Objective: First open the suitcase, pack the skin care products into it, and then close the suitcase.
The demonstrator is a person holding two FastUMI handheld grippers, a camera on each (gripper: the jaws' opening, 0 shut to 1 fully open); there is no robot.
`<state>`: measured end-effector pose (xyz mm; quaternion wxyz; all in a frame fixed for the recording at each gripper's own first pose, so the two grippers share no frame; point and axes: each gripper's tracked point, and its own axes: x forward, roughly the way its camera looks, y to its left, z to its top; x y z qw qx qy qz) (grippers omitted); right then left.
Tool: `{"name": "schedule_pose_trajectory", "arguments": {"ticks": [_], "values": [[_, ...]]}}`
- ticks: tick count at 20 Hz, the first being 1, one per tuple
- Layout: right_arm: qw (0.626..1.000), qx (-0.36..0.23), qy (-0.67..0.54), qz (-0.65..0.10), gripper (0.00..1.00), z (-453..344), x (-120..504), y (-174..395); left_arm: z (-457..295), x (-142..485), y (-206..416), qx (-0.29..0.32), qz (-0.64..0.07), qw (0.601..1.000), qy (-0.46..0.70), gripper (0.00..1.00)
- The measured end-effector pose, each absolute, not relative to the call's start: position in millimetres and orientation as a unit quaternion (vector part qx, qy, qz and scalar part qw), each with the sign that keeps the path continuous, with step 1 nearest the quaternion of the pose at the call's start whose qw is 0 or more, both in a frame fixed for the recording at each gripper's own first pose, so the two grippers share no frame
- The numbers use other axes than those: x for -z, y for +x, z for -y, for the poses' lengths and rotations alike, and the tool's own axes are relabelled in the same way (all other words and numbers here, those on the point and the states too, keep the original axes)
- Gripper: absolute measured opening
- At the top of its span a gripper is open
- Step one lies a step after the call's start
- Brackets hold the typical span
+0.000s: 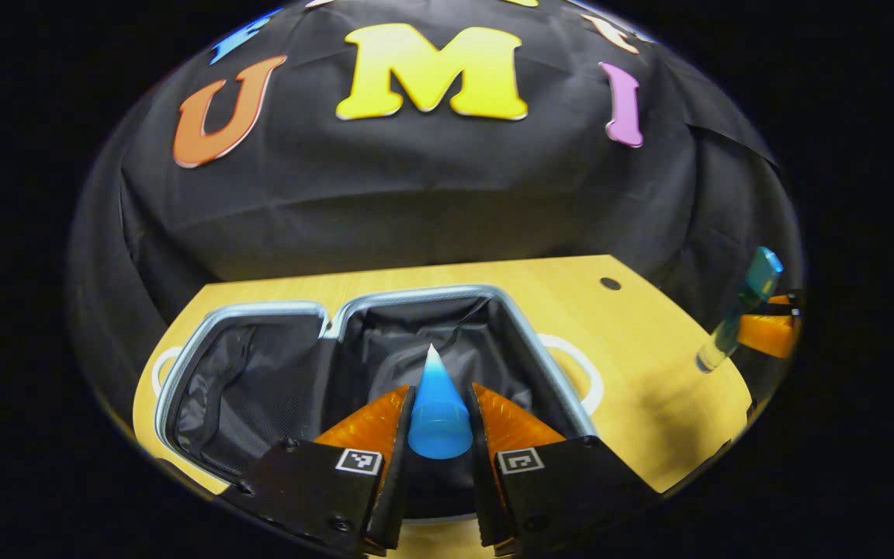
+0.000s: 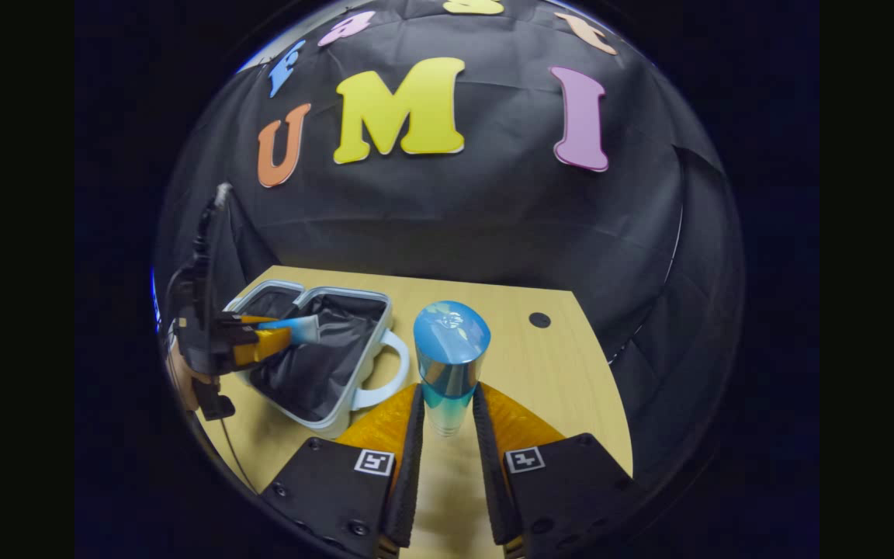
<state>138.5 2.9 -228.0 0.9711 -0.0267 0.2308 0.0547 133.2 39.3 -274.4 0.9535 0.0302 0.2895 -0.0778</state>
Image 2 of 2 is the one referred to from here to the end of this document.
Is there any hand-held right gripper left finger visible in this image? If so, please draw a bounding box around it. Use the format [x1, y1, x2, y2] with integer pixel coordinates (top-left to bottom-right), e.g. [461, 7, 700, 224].
[261, 382, 427, 559]

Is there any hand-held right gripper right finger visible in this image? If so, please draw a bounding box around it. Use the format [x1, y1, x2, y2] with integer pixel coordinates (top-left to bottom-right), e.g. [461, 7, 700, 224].
[471, 381, 643, 559]

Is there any blue and white tube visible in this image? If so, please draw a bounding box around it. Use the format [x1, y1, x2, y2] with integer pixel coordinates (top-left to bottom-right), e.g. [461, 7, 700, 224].
[257, 314, 321, 344]

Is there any light blue suitcase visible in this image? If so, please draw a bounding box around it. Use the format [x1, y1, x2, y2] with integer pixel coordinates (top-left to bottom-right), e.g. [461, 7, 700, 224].
[226, 279, 411, 440]

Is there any blue capped clear bottle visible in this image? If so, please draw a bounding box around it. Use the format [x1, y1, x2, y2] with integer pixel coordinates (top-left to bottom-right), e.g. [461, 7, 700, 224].
[414, 300, 492, 438]

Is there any black backdrop cloth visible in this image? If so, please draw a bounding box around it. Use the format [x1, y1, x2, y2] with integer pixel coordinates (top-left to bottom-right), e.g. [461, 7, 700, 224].
[154, 0, 744, 498]

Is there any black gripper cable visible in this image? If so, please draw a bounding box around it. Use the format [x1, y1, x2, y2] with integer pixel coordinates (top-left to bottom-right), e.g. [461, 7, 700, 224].
[218, 419, 258, 491]

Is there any thin white cable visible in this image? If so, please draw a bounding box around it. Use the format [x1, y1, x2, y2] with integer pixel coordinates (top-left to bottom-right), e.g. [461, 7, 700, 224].
[608, 203, 684, 366]

